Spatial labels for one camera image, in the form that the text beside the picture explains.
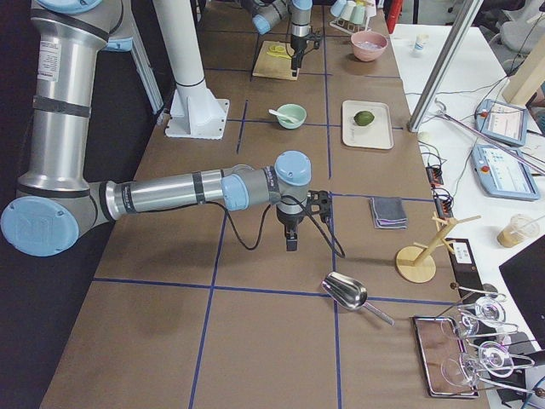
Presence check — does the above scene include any wine glass rack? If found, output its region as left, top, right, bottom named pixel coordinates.
left=412, top=283, right=544, bottom=400

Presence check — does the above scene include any red object at corner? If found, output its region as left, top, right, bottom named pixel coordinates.
left=385, top=0, right=404, bottom=34

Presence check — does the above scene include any metal scoop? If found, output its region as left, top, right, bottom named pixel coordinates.
left=321, top=271, right=395, bottom=325

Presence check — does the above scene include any cream rabbit tray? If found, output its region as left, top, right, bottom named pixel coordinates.
left=342, top=101, right=393, bottom=150

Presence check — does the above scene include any teach pendant tablet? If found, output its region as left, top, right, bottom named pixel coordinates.
left=472, top=144, right=541, bottom=201
left=475, top=99, right=529, bottom=147

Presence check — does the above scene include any near teach pendant tablet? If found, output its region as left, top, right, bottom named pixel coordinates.
left=472, top=144, right=541, bottom=201

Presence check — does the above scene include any green avocado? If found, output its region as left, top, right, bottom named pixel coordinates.
left=353, top=111, right=375, bottom=127

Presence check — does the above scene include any far teach pendant tablet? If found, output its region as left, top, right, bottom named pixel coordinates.
left=475, top=99, right=529, bottom=147

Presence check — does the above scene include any sage green cup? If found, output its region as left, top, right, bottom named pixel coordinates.
left=350, top=3, right=366, bottom=26

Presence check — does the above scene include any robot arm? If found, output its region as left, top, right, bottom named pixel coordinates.
left=237, top=0, right=320, bottom=76
left=1, top=1, right=312, bottom=256

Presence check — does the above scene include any wooden stand with round base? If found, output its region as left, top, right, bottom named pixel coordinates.
left=395, top=213, right=480, bottom=284

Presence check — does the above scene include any grey folded cloth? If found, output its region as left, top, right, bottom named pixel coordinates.
left=370, top=196, right=408, bottom=229

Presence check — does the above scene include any iced coffee plastic cup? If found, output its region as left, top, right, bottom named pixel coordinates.
left=496, top=214, right=540, bottom=248

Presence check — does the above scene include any black power strip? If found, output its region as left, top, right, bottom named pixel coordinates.
left=425, top=164, right=444, bottom=187

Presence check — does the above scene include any aluminium frame post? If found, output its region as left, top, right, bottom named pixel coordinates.
left=408, top=0, right=483, bottom=133

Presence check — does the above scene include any paper cup on desk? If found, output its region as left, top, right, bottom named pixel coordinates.
left=412, top=33, right=429, bottom=57

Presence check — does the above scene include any reacher grabber tool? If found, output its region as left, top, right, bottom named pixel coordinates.
left=433, top=98, right=545, bottom=176

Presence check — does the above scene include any cup rack with wooden bar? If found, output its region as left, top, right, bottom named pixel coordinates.
left=330, top=0, right=376, bottom=34

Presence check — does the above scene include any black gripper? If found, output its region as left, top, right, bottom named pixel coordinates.
left=276, top=199, right=306, bottom=251
left=290, top=34, right=307, bottom=71

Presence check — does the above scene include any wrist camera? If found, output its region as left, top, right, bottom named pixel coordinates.
left=307, top=190, right=332, bottom=224
left=307, top=27, right=323, bottom=50

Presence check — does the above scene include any upper lemon slice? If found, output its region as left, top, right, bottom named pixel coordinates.
left=268, top=44, right=286, bottom=54

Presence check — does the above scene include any white plastic spoon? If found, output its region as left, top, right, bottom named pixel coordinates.
left=268, top=109, right=298, bottom=124

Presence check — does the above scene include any blue cup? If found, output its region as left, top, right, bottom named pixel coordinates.
left=330, top=0, right=347, bottom=17

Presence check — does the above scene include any light green bowl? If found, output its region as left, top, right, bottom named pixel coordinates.
left=277, top=103, right=307, bottom=130

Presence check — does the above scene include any bamboo cutting board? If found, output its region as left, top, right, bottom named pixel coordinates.
left=252, top=41, right=299, bottom=81

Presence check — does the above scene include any pink bowl of ice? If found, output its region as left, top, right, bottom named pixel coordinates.
left=351, top=31, right=388, bottom=62

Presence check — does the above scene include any white cup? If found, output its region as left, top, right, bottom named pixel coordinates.
left=340, top=0, right=357, bottom=20

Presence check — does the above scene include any wooden beam on desk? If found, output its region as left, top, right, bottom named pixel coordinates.
left=504, top=0, right=545, bottom=107

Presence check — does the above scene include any yellow plastic knife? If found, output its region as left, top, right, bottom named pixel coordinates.
left=266, top=51, right=291, bottom=60

